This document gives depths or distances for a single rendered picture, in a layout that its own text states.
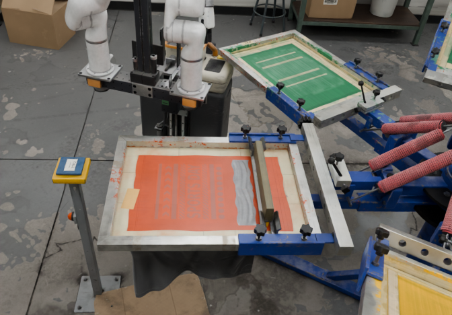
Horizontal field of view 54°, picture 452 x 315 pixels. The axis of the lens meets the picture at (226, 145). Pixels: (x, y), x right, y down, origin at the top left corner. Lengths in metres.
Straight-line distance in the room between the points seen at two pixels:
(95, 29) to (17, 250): 1.48
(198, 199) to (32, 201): 1.65
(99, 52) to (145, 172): 0.58
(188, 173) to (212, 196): 0.16
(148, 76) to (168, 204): 0.62
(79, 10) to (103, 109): 2.05
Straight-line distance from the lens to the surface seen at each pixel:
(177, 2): 1.85
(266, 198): 1.63
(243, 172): 1.86
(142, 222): 1.68
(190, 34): 1.84
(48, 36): 4.77
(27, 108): 4.01
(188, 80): 1.94
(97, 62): 2.10
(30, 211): 3.12
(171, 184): 1.80
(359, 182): 1.83
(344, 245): 1.59
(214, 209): 1.71
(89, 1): 1.89
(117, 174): 1.81
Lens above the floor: 2.24
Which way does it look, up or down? 40 degrees down
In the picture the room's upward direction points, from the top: 5 degrees clockwise
